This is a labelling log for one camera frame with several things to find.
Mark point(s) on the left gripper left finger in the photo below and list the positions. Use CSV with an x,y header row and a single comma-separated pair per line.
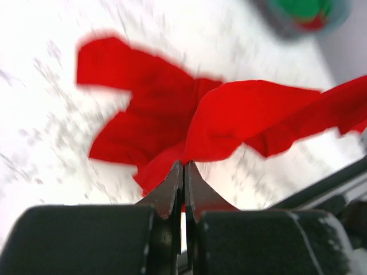
x,y
164,244

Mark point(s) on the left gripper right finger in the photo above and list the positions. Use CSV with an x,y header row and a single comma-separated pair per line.
x,y
199,197

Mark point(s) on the red t shirt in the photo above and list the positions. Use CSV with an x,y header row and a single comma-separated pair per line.
x,y
315,19
174,116

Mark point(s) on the blue plastic basin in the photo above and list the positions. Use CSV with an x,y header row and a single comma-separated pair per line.
x,y
293,19

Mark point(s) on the red t shirt in basin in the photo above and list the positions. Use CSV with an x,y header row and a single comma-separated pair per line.
x,y
315,19

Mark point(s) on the green t shirt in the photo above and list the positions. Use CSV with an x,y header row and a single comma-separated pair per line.
x,y
298,7

